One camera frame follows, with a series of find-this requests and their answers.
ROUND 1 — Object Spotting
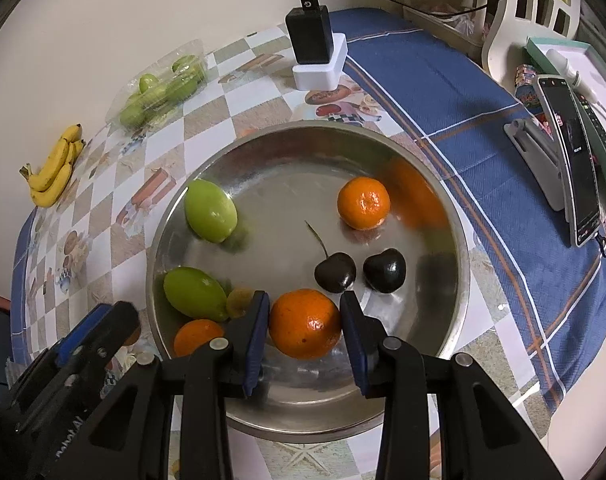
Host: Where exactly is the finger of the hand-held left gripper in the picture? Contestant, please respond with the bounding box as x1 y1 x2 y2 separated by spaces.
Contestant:
56 301 143 368

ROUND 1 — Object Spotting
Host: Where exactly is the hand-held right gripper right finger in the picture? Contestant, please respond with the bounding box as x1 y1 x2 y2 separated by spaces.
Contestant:
339 290 564 480

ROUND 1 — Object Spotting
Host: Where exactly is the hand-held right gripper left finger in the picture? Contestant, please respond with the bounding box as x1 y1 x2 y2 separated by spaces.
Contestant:
78 290 271 480

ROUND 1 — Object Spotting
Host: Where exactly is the brown longan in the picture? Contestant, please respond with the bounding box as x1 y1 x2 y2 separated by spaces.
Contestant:
226 287 256 319

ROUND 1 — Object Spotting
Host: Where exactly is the orange mandarin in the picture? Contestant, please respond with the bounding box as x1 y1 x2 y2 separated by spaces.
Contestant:
173 318 226 358
337 176 391 231
268 288 344 360

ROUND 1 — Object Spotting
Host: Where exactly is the round steel plate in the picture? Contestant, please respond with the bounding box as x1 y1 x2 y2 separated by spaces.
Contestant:
146 121 471 443

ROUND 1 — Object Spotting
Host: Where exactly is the yellow banana bunch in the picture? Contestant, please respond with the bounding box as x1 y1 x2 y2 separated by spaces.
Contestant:
19 124 86 208

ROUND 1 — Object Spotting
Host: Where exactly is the checked printed tablecloth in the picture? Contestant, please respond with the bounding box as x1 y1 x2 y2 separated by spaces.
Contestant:
10 30 551 480

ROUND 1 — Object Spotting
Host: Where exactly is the group of green jujubes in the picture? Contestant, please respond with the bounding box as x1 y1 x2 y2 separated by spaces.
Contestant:
119 56 206 128

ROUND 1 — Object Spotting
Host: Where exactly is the grey phone stand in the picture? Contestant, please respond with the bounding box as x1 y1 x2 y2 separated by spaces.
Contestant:
504 117 570 212

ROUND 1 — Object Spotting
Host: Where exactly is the black smartphone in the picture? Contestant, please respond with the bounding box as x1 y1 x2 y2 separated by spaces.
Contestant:
537 75 602 248

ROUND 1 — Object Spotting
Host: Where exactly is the clear plastic clamshell box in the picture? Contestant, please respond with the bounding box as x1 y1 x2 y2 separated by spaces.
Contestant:
106 38 209 131

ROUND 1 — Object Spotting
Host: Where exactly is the colourful small packet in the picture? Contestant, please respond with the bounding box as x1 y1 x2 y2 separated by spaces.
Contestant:
514 62 541 107

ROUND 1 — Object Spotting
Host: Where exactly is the black remote control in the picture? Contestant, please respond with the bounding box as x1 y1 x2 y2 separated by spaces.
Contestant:
575 95 606 188

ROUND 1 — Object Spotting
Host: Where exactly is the white plastic chair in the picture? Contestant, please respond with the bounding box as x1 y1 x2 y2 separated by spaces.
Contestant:
482 0 586 77

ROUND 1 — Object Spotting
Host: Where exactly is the white plastic tube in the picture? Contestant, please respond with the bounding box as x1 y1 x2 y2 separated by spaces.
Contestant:
547 47 596 103

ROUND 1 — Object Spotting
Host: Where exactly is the white box with green rim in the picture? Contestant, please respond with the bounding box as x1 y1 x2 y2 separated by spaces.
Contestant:
525 36 606 126

